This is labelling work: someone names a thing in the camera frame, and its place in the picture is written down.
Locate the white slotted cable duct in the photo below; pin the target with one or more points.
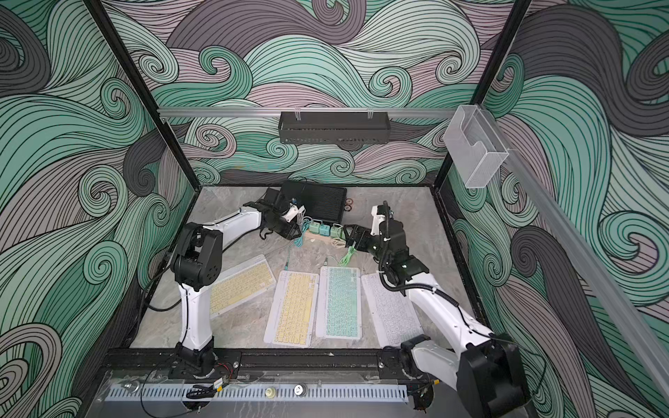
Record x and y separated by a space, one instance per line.
265 393

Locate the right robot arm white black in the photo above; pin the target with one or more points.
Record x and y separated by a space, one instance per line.
485 370

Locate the small red rings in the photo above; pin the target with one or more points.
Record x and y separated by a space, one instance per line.
348 204

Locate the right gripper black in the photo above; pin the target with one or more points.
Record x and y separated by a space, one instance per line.
358 231

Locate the yellow keyboard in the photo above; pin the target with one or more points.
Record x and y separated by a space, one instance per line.
240 284
292 314

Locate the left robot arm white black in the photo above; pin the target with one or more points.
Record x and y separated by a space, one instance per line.
197 264

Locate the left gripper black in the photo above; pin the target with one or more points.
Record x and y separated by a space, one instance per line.
289 233

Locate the black wall tray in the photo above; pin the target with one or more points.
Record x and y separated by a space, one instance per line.
334 128

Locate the wooden power strip green plugs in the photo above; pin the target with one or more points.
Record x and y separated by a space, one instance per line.
336 235

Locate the aluminium wall rail right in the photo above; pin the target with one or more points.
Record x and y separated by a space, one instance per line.
629 321

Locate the black flat box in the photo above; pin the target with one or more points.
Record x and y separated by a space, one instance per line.
321 202

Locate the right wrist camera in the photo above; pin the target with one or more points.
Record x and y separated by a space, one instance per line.
382 215

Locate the white keyboard far right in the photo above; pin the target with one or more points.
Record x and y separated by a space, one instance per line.
393 315

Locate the clear acrylic wall holder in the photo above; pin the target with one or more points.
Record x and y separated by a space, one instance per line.
475 143

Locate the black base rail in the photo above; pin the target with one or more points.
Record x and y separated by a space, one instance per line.
245 364

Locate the green keyboard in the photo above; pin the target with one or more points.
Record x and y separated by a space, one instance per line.
339 308

